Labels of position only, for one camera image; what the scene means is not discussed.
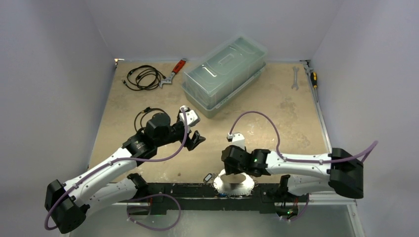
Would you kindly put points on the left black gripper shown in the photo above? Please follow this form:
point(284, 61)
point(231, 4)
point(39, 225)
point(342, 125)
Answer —
point(190, 143)

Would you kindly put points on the white oval keyring holder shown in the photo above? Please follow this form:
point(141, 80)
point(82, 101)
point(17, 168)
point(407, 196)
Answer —
point(229, 188)

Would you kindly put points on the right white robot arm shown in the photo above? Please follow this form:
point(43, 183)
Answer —
point(300, 174)

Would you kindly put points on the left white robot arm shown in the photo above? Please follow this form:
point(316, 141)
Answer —
point(69, 203)

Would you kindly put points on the clear plastic storage box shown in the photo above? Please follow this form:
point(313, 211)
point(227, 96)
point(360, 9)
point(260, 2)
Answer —
point(219, 76)

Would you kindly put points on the silver open-end spanner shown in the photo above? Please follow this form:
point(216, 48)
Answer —
point(295, 78)

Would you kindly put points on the yellow black screwdriver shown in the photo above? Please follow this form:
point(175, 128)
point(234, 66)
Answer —
point(313, 78)

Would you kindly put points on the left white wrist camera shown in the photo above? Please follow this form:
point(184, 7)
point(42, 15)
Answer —
point(188, 116)

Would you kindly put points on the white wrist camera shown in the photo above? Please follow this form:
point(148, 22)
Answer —
point(237, 139)
point(188, 116)

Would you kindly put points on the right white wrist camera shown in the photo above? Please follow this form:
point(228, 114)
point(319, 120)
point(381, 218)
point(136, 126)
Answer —
point(237, 139)

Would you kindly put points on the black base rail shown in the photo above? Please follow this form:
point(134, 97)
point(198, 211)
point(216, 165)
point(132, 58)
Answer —
point(201, 196)

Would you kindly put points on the red handled adjustable wrench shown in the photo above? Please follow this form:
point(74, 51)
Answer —
point(174, 72)

